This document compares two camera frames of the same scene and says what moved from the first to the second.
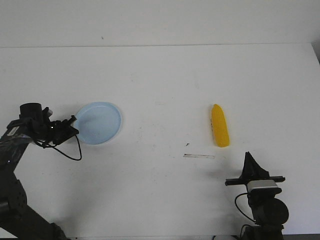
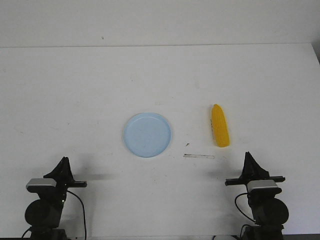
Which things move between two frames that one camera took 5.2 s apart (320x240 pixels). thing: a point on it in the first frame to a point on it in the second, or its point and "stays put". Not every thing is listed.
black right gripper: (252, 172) stays put
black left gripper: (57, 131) to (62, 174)
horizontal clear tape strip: (194, 155) stays put
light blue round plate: (98, 123) to (147, 134)
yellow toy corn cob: (220, 126) stays put
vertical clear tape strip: (211, 121) stays put
